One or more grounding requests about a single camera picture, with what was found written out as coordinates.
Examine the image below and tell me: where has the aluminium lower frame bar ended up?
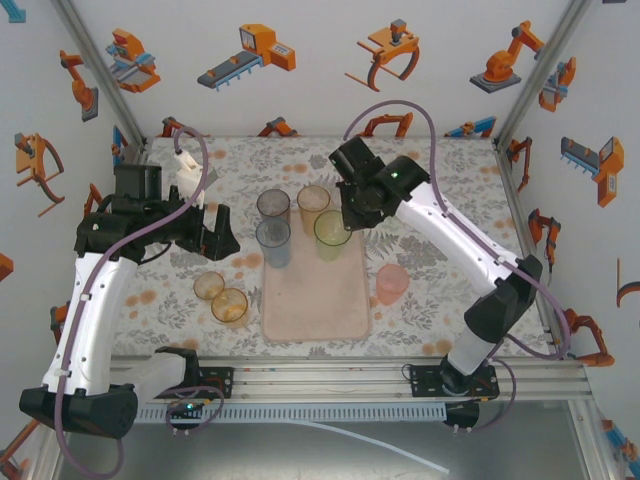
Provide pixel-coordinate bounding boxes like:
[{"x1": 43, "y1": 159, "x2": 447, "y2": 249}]
[
  {"x1": 27, "y1": 438, "x2": 64, "y2": 480},
  {"x1": 569, "y1": 399, "x2": 619, "y2": 480}
]

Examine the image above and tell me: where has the floral patterned tablecloth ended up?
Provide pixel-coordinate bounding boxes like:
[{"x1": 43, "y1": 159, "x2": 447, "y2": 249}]
[{"x1": 110, "y1": 135, "x2": 557, "y2": 359}]

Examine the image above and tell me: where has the grey transparent plastic cup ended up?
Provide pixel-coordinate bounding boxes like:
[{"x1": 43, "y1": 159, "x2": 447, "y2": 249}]
[{"x1": 256, "y1": 188, "x2": 292, "y2": 226}]

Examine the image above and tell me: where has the pink rectangular tray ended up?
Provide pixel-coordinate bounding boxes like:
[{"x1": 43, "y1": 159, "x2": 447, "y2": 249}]
[{"x1": 260, "y1": 208, "x2": 374, "y2": 344}]

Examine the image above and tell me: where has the aluminium frame post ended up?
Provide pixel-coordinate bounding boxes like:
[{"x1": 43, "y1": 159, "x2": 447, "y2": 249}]
[
  {"x1": 493, "y1": 0, "x2": 596, "y2": 146},
  {"x1": 49, "y1": 0, "x2": 150, "y2": 149}
]

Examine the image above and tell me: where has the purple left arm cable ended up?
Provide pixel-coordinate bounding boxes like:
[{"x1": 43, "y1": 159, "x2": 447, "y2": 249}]
[{"x1": 53, "y1": 125, "x2": 225, "y2": 476}]

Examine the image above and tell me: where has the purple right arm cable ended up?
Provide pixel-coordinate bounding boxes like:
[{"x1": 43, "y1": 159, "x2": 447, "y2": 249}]
[{"x1": 342, "y1": 99, "x2": 571, "y2": 435}]

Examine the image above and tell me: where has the amber transparent plastic cup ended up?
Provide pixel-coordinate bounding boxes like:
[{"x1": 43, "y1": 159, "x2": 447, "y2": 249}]
[
  {"x1": 210, "y1": 287, "x2": 250, "y2": 329},
  {"x1": 193, "y1": 271, "x2": 226, "y2": 302}
]

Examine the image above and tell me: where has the small black controller board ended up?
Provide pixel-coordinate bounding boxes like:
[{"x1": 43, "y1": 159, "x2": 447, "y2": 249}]
[
  {"x1": 166, "y1": 398, "x2": 207, "y2": 429},
  {"x1": 442, "y1": 399, "x2": 481, "y2": 435}
]

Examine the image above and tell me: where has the green transparent plastic cup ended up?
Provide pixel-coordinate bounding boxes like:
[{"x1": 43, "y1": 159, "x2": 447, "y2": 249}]
[{"x1": 313, "y1": 209, "x2": 354, "y2": 264}]

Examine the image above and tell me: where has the pale orange plastic cup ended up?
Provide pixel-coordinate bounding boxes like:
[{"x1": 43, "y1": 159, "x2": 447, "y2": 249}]
[{"x1": 296, "y1": 184, "x2": 332, "y2": 236}]

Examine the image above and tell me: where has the salmon plastic cup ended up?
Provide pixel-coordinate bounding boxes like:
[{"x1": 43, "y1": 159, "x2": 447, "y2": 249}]
[{"x1": 375, "y1": 263, "x2": 411, "y2": 306}]

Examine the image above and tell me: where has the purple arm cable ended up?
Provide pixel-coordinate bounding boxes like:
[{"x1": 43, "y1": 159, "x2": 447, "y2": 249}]
[
  {"x1": 342, "y1": 99, "x2": 571, "y2": 435},
  {"x1": 53, "y1": 125, "x2": 225, "y2": 476}
]

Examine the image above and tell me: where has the white slotted cable duct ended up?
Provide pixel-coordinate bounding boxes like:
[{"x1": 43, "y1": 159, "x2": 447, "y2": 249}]
[{"x1": 134, "y1": 403, "x2": 448, "y2": 424}]

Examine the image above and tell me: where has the aluminium frame beam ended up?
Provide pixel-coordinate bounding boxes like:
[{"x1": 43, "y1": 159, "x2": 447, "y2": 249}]
[{"x1": 47, "y1": 357, "x2": 594, "y2": 404}]

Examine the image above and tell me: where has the grey metal panel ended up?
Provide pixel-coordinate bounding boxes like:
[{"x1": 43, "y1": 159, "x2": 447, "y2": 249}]
[{"x1": 54, "y1": 419, "x2": 589, "y2": 480}]

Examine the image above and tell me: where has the blue transparent plastic cup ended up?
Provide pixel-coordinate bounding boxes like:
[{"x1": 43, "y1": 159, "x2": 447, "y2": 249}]
[{"x1": 255, "y1": 219, "x2": 293, "y2": 270}]

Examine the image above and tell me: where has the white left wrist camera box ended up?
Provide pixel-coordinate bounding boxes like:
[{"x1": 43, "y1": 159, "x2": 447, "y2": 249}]
[{"x1": 173, "y1": 149, "x2": 207, "y2": 209}]

